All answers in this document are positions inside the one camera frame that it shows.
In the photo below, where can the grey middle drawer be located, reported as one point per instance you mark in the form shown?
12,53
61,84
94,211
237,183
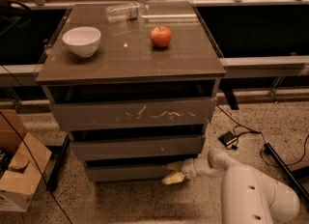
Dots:
140,147

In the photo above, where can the red apple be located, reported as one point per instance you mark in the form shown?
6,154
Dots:
161,36

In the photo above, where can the grey top drawer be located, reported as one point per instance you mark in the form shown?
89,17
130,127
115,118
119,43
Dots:
130,114

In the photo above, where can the black bag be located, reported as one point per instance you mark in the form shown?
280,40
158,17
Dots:
14,13

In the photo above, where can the black power adapter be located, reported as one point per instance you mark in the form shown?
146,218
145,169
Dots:
227,138

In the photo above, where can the black floor bar left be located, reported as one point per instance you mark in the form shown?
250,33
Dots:
59,153

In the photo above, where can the black floor bar right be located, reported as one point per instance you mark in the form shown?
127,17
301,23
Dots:
282,165

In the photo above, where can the brown cardboard box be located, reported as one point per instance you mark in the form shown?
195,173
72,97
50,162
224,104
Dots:
23,160

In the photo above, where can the grey drawer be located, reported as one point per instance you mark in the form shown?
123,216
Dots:
140,147
126,173
130,114

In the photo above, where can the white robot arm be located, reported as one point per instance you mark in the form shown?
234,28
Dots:
248,196

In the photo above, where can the black floor bar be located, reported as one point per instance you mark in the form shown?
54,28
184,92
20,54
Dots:
282,165
59,153

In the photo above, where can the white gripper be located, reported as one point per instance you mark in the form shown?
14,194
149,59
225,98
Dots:
187,170

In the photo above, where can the grey bottom drawer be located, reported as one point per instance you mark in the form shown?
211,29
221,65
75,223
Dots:
126,173

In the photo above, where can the white ceramic bowl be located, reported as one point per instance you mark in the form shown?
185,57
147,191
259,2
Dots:
82,41

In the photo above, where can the clear plastic water bottle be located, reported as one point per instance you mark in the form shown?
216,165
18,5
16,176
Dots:
124,12

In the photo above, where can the grey drawer cabinet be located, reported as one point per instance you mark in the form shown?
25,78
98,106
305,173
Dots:
128,67

